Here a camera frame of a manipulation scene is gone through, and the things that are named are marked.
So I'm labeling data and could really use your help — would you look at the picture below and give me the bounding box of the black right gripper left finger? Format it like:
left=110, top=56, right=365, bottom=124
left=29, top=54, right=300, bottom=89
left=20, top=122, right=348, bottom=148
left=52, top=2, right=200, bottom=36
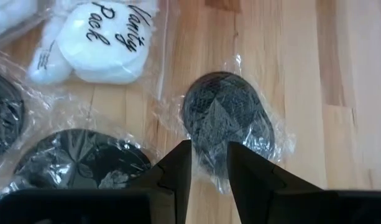
left=0, top=139, right=193, bottom=224

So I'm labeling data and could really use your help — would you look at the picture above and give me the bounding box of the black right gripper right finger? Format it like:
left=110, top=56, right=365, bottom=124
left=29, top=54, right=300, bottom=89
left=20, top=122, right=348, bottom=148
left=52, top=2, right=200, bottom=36
left=226, top=141, right=381, bottom=224

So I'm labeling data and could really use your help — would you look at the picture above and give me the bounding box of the clear bag black hair net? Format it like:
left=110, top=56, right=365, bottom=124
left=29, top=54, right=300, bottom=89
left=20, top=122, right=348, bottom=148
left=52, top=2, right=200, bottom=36
left=0, top=93, right=162, bottom=215
left=0, top=51, right=56, bottom=175
left=157, top=53, right=297, bottom=195

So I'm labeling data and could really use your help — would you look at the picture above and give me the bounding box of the vanity pack cotton bag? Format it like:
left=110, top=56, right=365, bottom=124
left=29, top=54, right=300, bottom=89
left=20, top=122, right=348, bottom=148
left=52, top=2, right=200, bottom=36
left=25, top=0, right=171, bottom=101
left=0, top=0, right=53, bottom=52

